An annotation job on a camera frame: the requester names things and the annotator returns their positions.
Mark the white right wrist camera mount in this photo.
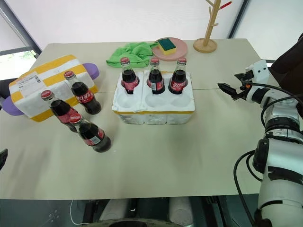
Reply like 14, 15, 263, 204
245, 60, 269, 105

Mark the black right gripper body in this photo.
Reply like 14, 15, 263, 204
237, 78, 253, 101

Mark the white foam bottle tray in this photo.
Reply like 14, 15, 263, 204
112, 70, 196, 125

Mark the green cloth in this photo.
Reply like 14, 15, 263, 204
106, 42, 159, 69

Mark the purple cushion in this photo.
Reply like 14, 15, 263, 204
1, 62, 100, 116

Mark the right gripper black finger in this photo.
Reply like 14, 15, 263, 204
217, 82, 240, 101
234, 72, 251, 82

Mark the dark brown bulky object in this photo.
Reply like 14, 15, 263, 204
269, 33, 303, 96

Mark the glass cola bottle red cap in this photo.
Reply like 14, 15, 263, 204
69, 113, 112, 153
146, 57, 166, 95
40, 90, 80, 133
168, 57, 189, 95
120, 57, 140, 95
63, 70, 102, 115

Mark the white parcel with yellow tape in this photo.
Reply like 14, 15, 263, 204
9, 54, 99, 123

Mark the yellow green sponge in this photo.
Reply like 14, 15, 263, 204
157, 38, 177, 57

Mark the white rounded shape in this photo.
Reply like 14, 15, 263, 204
100, 198, 130, 222
169, 196, 195, 225

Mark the pink round plate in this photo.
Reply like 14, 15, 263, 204
151, 37, 188, 61

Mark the black furniture piece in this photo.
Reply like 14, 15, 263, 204
0, 79, 15, 99

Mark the wooden branch rack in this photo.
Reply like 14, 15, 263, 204
193, 0, 233, 53

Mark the thin white cable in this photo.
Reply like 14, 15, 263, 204
70, 200, 82, 225

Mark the dark grey window frame bar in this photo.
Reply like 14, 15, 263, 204
227, 0, 251, 40
0, 0, 43, 58

